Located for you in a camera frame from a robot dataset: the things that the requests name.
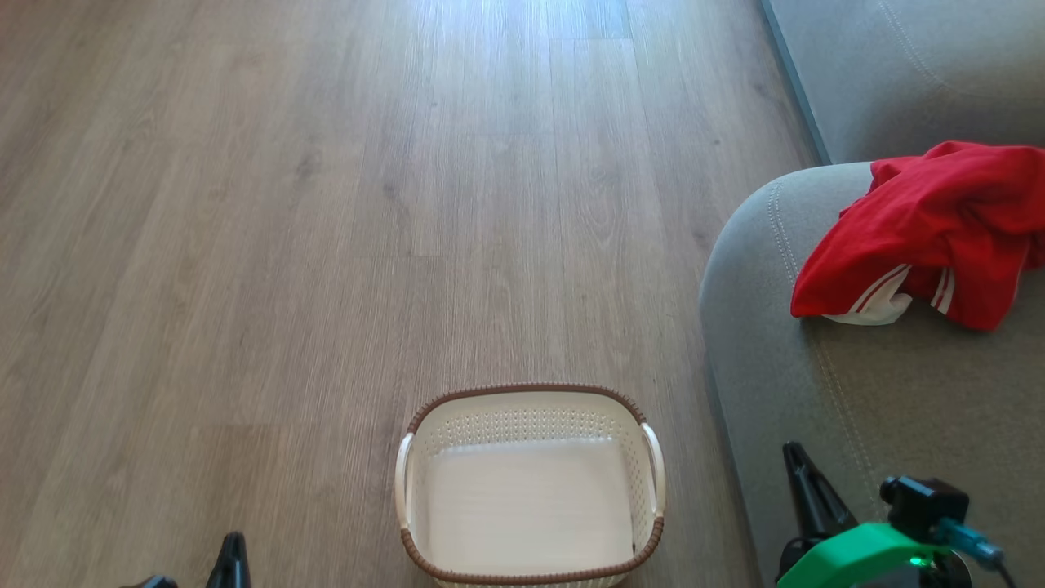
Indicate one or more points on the cream basket with brown rim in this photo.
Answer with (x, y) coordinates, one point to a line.
(531, 506)

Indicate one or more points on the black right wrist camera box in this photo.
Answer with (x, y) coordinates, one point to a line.
(922, 505)

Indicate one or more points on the red white sports garment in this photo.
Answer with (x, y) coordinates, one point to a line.
(939, 220)

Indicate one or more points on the grey fabric sofa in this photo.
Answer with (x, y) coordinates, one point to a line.
(898, 408)

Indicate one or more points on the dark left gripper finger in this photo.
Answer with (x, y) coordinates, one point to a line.
(230, 567)

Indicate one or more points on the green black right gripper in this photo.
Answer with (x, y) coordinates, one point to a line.
(857, 559)

